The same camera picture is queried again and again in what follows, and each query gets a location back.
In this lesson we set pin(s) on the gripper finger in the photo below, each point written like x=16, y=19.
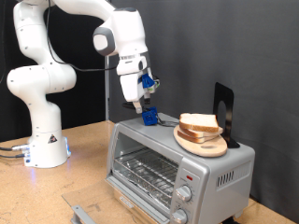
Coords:
x=147, y=99
x=138, y=107

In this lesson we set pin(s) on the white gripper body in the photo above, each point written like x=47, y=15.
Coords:
x=130, y=87

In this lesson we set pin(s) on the spatula with blue grip block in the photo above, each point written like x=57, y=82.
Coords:
x=150, y=117

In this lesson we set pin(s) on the thick white bread slice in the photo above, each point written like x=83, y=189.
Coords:
x=199, y=121

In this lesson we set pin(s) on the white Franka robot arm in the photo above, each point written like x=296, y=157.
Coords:
x=40, y=81

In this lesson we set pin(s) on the red oven indicator light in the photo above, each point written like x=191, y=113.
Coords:
x=189, y=178

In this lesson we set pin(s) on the silver oven temperature knob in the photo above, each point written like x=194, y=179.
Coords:
x=184, y=193

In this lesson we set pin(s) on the silver toaster oven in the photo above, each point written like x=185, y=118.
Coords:
x=224, y=161

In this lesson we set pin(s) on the silver oven timer knob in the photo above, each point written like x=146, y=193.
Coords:
x=179, y=216

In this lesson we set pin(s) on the vertical metal pole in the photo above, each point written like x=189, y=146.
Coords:
x=107, y=93

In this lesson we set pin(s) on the black curtain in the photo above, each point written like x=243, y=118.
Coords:
x=81, y=93

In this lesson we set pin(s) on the grey backdrop fabric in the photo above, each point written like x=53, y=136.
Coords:
x=202, y=46

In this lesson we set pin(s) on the oval wooden cutting board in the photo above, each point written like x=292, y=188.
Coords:
x=205, y=150

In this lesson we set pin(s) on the black metal bookend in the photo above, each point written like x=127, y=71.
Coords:
x=229, y=102

